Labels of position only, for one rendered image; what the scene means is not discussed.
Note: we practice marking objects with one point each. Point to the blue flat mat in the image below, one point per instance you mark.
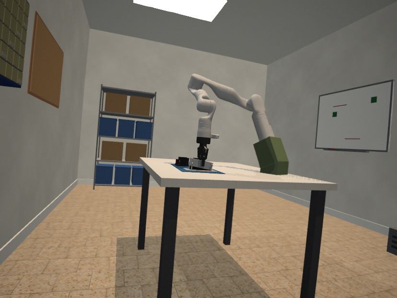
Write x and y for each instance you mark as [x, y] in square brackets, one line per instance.
[182, 163]

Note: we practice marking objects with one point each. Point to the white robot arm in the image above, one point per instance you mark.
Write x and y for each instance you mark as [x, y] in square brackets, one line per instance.
[204, 104]

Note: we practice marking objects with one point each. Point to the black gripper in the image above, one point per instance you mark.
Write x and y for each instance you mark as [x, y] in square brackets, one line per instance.
[202, 149]

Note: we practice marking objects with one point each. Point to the grey rectangular cover with black slots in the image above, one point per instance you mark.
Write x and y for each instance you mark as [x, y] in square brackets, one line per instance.
[196, 163]

